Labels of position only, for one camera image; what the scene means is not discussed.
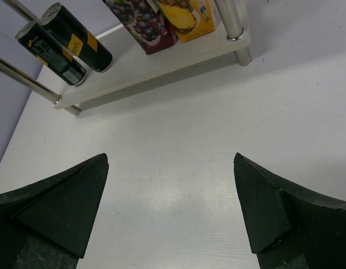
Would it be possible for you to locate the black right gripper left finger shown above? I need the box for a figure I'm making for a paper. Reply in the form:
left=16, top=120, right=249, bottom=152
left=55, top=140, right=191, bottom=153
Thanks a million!
left=0, top=153, right=109, bottom=268

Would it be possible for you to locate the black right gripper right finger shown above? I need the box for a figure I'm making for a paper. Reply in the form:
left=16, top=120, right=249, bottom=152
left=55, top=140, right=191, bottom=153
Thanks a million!
left=234, top=154, right=346, bottom=268

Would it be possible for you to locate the black can front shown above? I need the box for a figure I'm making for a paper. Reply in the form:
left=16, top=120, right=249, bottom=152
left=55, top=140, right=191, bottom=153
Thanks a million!
left=15, top=21, right=86, bottom=86

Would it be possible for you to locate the black can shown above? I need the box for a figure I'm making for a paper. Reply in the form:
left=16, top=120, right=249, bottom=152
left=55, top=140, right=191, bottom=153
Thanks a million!
left=40, top=2, right=113, bottom=73
left=15, top=21, right=86, bottom=86

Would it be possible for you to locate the white two-tier shelf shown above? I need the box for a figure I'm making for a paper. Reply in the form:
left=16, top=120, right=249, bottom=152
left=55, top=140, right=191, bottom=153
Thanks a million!
left=0, top=1, right=251, bottom=116

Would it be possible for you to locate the purple grape juice carton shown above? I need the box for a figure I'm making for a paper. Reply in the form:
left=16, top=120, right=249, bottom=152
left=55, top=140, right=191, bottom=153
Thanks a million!
left=104, top=0, right=178, bottom=55

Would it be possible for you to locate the yellow pineapple juice carton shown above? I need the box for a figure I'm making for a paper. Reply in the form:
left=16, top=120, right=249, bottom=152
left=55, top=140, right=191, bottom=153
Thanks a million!
left=157, top=0, right=216, bottom=43

